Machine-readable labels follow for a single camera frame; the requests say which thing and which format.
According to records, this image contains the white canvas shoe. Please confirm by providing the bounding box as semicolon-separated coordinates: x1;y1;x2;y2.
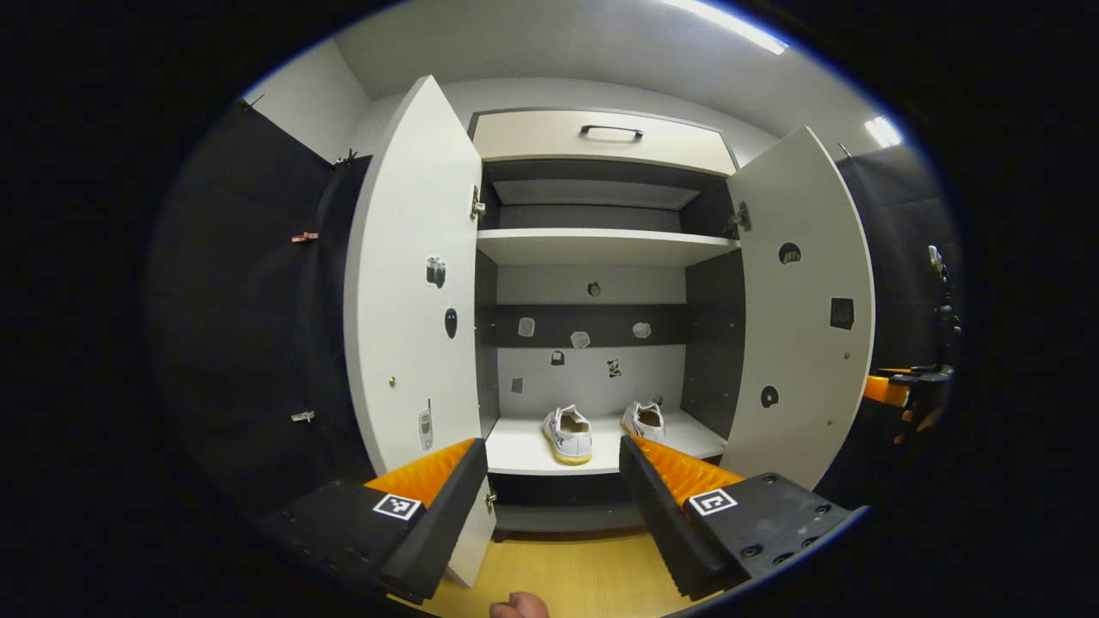
543;404;594;466
622;400;667;445

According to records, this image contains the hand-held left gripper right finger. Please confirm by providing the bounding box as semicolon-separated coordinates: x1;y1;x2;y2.
618;433;855;602

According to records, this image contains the white cabinet shelf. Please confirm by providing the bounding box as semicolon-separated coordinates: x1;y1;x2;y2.
485;410;729;477
477;227;741;267

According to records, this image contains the white shoe cabinet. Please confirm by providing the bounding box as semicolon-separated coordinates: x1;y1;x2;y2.
343;75;877;589

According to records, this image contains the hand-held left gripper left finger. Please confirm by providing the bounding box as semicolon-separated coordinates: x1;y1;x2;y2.
258;438;490;606

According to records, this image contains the white cabinet door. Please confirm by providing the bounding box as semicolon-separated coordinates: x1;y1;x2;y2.
343;75;484;589
726;126;877;492

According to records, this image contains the beige cabinet drawer front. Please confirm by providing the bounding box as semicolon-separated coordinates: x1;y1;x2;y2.
471;109;739;177

